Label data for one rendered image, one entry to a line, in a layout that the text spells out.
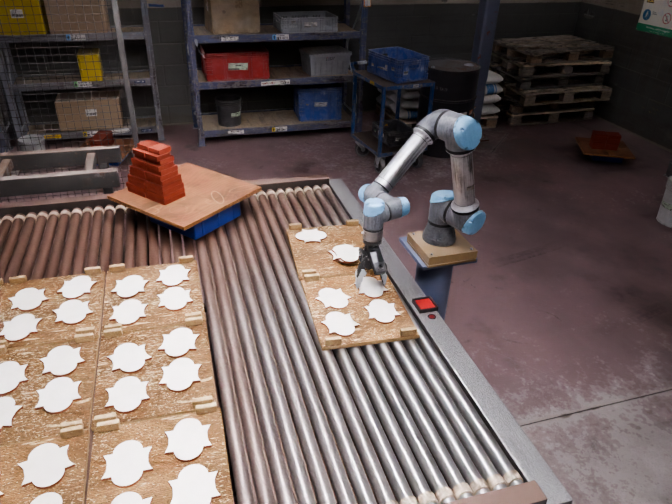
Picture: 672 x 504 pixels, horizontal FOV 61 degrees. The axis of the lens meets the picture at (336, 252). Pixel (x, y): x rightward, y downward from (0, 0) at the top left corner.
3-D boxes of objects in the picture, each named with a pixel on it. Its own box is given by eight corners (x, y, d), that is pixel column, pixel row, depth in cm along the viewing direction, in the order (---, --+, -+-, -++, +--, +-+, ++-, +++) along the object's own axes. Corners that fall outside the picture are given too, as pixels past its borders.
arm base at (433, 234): (443, 228, 269) (446, 209, 264) (461, 243, 257) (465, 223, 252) (415, 233, 263) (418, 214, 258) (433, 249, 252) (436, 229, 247)
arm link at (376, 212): (391, 201, 205) (372, 207, 201) (389, 229, 211) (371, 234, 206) (377, 194, 211) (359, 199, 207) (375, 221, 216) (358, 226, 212)
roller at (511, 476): (329, 190, 310) (328, 182, 308) (528, 494, 152) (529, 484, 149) (320, 192, 310) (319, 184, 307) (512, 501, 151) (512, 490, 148)
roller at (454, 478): (302, 192, 307) (301, 184, 304) (478, 508, 148) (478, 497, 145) (294, 195, 306) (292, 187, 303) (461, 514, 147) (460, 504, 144)
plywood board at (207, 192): (188, 165, 298) (187, 162, 297) (261, 190, 275) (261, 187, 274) (107, 199, 262) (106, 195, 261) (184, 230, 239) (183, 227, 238)
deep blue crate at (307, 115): (334, 109, 677) (334, 78, 658) (342, 120, 643) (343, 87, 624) (292, 111, 667) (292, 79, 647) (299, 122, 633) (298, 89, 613)
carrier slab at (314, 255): (360, 226, 268) (360, 223, 267) (383, 273, 234) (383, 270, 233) (286, 231, 261) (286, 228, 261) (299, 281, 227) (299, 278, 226)
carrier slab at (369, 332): (385, 274, 233) (385, 271, 232) (419, 338, 199) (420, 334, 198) (301, 283, 226) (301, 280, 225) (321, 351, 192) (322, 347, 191)
